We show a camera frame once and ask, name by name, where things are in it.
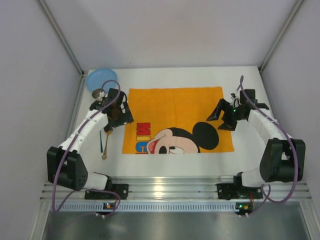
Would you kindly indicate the vertical aluminium frame post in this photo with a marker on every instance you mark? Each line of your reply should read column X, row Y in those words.
column 59, row 33
column 281, row 34

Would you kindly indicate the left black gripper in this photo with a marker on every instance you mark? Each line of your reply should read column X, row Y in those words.
column 123, row 115

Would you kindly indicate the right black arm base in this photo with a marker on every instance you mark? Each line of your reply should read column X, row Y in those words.
column 236, row 190

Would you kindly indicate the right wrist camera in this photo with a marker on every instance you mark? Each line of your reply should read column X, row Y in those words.
column 235, row 100

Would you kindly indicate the orange Mickey Mouse placemat cloth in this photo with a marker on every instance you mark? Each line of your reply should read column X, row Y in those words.
column 174, row 121

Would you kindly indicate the cream metal cup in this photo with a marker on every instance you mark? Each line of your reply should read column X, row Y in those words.
column 96, row 94

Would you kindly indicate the slotted white cable duct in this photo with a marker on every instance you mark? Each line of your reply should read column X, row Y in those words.
column 136, row 206

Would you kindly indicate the gold metal spoon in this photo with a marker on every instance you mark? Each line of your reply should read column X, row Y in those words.
column 104, row 153

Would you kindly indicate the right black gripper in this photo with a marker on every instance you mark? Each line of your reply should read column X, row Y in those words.
column 229, row 115

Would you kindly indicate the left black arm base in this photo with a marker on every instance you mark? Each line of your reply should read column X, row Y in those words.
column 118, row 190

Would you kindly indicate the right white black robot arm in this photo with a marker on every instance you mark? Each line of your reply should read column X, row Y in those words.
column 283, row 158

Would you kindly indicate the blue plastic plate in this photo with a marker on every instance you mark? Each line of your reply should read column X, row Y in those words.
column 96, row 78

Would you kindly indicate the blue plastic fork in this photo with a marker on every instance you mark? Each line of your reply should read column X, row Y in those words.
column 101, row 142

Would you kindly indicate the right vertical aluminium frame post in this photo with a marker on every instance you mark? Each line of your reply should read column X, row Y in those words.
column 281, row 34

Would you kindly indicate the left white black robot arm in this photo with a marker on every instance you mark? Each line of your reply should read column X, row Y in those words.
column 69, row 165

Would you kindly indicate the left vertical aluminium frame post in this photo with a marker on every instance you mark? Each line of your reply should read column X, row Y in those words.
column 59, row 33

